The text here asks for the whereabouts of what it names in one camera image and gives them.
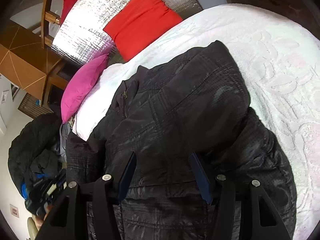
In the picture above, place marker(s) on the pink pillow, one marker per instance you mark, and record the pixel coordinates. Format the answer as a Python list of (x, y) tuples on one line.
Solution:
[(80, 85)]

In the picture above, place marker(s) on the black clothes pile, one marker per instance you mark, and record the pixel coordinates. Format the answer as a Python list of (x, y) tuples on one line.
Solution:
[(34, 160)]

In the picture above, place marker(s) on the white embossed bed blanket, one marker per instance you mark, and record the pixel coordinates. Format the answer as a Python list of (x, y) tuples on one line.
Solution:
[(279, 61)]

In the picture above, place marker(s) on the red pillow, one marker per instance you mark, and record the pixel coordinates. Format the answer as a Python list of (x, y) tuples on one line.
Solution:
[(138, 24)]

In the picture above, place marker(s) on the black checked puffer jacket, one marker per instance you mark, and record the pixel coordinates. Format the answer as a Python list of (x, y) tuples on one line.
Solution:
[(196, 103)]

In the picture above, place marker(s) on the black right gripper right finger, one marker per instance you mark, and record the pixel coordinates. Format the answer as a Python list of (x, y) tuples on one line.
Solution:
[(259, 217)]

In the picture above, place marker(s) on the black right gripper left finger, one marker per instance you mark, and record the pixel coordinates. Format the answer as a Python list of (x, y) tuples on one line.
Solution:
[(68, 217)]

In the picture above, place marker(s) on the wooden wardrobe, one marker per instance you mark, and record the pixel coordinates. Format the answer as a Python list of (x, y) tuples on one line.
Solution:
[(29, 66)]

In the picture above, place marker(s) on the silver foil headboard cover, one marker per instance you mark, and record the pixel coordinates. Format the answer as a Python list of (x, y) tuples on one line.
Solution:
[(81, 37)]

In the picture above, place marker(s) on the grey folded garment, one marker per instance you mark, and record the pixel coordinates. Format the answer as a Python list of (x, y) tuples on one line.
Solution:
[(64, 131)]

